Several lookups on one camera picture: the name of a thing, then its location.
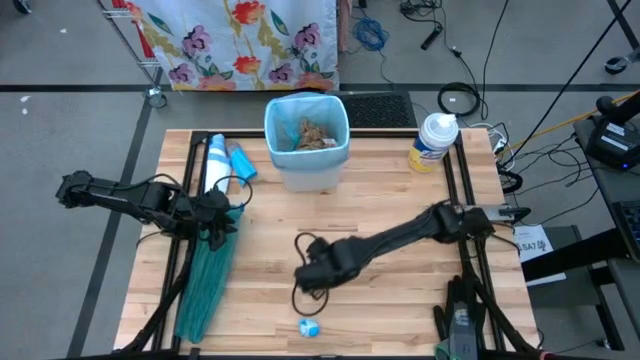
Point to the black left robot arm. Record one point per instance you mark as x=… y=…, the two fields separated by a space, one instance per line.
x=125 y=197

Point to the floral print cloth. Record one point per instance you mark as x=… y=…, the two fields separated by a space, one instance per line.
x=225 y=45

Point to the black power bar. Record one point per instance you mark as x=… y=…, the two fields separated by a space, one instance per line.
x=432 y=36

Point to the white power strip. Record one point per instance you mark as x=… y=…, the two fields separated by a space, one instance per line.
x=497 y=145

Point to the pink cloth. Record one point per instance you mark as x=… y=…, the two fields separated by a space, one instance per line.
x=344 y=25

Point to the red cloth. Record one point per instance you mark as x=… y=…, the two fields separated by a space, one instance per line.
x=145 y=45

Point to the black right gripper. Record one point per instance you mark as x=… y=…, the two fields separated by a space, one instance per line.
x=327 y=265

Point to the white plastic trash bin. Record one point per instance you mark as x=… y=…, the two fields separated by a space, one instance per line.
x=310 y=181

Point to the light blue bin liner bag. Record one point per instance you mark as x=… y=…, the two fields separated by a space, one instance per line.
x=282 y=125

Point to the blue white bag ball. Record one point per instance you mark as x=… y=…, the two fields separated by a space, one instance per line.
x=308 y=328

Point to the grey side desk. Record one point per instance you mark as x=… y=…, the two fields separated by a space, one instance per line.
x=605 y=190

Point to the black caster wheel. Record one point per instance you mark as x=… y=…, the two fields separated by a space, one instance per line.
x=617 y=65
x=22 y=6

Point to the white paper sign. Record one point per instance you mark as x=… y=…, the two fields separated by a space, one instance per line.
x=537 y=247

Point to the yellow Lysol wipes canister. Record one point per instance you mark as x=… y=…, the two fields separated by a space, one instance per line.
x=430 y=150

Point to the black keyboard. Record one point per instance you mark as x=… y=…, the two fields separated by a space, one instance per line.
x=630 y=225

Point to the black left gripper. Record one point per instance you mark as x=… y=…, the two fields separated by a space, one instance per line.
x=215 y=212

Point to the small blue folded bag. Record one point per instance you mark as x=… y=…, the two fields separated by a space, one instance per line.
x=242 y=167

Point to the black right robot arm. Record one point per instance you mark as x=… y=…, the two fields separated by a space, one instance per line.
x=410 y=232

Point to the black diagonal pole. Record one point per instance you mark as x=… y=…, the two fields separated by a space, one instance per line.
x=565 y=84

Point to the white wrapper orange print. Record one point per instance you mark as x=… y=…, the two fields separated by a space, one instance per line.
x=330 y=142

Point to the black device with labels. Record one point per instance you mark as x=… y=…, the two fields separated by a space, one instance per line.
x=612 y=145

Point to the long brown paper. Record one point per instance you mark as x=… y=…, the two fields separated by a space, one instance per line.
x=312 y=137

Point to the teal folded trash bag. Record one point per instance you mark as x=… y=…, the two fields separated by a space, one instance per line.
x=205 y=290

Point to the black floor mat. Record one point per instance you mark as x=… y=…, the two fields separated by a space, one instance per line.
x=380 y=110

